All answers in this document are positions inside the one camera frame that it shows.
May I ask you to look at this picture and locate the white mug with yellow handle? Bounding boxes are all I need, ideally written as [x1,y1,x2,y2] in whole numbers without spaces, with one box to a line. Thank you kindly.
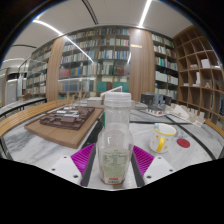
[149,122,178,154]

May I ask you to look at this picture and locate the wall bookshelf full of books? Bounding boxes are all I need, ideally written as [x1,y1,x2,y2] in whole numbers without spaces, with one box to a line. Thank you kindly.
[19,26,181,103]

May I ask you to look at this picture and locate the brown model on wooden board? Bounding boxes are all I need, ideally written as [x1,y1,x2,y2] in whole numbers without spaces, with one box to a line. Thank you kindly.
[23,105,105,150]

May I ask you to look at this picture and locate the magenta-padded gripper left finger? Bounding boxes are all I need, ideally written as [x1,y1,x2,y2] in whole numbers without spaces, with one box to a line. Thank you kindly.
[49,142,98,188]

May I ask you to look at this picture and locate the clear plastic drink bottle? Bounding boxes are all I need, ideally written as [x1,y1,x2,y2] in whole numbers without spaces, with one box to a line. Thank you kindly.
[96,91,135,186]

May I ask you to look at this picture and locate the white architectural model with ramp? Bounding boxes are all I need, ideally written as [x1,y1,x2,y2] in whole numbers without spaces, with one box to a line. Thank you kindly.
[86,85,124,108]

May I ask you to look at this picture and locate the wooden cubby shelf unit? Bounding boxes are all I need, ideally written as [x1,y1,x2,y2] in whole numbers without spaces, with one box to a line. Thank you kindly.
[173,24,224,131]

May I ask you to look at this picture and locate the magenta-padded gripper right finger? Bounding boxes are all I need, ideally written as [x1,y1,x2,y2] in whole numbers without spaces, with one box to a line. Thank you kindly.
[130,144,176,188]

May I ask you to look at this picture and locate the ceiling strip lights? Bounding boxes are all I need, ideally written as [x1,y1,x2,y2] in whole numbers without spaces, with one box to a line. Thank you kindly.
[31,0,153,64]

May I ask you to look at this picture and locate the dark grey architectural model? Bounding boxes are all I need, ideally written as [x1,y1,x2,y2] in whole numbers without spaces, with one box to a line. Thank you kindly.
[140,93,173,107]

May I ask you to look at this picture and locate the flat round red coaster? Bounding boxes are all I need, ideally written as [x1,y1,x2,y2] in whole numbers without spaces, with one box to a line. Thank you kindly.
[176,138,191,149]

